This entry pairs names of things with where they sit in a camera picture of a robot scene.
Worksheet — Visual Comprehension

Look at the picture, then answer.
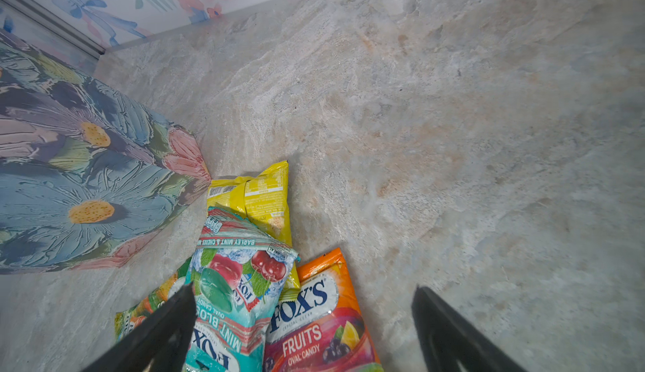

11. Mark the floral paper gift bag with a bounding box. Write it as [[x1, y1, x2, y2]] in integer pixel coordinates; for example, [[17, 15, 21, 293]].
[[1, 32, 211, 275]]

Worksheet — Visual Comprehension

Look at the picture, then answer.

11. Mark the teal mint Fox's bag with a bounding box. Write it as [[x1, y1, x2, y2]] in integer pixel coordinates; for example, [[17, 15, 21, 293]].
[[184, 207, 298, 371]]

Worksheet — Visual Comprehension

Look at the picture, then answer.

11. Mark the orange Fox's fruits bag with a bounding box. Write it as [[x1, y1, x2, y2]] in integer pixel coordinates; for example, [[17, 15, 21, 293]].
[[263, 249, 384, 371]]

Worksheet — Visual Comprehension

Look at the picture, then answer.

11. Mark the left corner aluminium post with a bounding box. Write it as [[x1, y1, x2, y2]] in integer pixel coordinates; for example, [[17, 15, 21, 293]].
[[1, 0, 106, 59]]

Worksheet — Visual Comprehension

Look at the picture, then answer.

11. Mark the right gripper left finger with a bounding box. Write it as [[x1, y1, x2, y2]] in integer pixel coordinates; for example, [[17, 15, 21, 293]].
[[84, 284, 197, 372]]

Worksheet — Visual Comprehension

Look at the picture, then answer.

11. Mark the green Fox's lemon bag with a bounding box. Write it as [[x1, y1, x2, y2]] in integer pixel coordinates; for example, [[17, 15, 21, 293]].
[[114, 258, 191, 342]]

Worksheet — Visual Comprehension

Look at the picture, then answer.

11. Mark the yellow snack packet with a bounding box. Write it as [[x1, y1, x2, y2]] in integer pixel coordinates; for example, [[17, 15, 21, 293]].
[[186, 161, 301, 318]]

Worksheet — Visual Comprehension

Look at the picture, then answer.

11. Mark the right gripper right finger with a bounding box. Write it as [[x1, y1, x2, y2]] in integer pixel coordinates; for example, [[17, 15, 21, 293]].
[[412, 286, 524, 371]]

